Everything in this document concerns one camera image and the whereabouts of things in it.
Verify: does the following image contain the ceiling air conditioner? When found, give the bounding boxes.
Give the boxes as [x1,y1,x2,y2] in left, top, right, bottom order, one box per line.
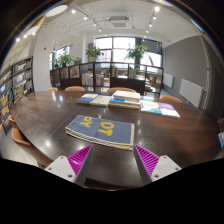
[108,16,130,29]

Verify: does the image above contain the left wall bookshelf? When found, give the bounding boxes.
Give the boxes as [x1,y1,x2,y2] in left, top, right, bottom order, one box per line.
[0,57,34,133]

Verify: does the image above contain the folded blue towel yellow letters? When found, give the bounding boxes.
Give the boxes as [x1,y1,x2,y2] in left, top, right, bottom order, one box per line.
[65,115,135,150]

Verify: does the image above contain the dark low bookshelf divider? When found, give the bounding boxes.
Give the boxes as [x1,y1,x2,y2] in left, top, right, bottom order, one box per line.
[50,62,163,95]

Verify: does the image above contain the potted plant right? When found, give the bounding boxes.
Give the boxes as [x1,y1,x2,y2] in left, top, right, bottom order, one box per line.
[125,44,148,60]

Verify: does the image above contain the blue book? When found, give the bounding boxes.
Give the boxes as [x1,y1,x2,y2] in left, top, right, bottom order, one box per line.
[76,93,97,104]

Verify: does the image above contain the orange chair far centre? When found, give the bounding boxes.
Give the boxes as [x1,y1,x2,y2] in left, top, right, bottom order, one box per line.
[106,87,136,93]

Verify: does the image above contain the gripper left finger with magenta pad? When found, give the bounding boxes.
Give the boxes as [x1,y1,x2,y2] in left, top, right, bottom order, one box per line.
[45,145,92,186]

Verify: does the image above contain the white wall radiator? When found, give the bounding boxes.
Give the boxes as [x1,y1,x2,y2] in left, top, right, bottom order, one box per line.
[179,79,203,107]

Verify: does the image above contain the potted plant centre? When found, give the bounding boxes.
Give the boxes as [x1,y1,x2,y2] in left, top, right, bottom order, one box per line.
[86,47,104,62]

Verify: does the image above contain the stack of books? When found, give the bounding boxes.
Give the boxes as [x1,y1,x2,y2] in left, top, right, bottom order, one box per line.
[109,90,140,108]

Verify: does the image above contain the purple and white book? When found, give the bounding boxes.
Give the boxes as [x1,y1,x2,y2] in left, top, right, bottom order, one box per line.
[159,103,180,118]

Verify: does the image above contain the potted plant left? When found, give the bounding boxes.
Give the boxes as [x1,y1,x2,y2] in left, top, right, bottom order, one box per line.
[55,54,74,68]

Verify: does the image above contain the orange chair near left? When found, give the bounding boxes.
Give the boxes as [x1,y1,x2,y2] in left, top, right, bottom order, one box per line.
[8,115,51,166]

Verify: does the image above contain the colourful picture book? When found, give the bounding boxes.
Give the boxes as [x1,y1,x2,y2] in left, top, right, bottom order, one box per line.
[140,100,162,114]

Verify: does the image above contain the potted plant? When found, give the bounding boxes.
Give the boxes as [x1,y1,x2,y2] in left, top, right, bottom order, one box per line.
[125,44,148,60]
[86,47,104,62]
[55,54,74,68]

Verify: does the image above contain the orange chair far left small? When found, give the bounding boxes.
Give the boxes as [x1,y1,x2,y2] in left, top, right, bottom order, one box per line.
[47,87,58,91]

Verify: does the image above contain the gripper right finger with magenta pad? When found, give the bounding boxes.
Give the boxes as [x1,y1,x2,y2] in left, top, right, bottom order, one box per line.
[134,145,181,184]

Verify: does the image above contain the orange chair far right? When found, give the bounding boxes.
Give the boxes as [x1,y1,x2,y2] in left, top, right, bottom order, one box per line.
[159,95,182,103]

